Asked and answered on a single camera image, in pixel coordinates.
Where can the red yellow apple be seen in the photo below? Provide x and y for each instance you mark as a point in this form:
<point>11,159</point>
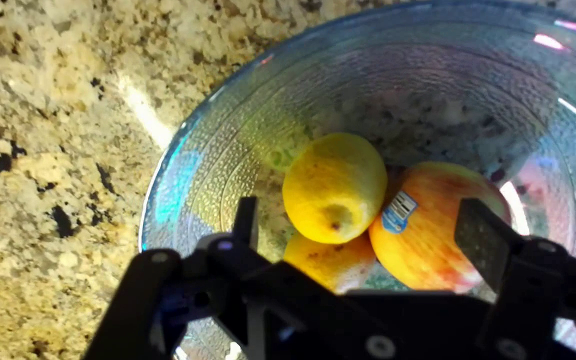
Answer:
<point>414,240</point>

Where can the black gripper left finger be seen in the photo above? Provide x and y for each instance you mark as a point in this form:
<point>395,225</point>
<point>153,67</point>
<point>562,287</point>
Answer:
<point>245,223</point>

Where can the green glass bowl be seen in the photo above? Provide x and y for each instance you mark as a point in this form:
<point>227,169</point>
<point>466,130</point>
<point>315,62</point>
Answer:
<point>483,85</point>

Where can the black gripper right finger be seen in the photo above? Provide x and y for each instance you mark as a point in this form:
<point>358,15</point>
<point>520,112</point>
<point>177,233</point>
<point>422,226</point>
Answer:
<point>489,243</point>

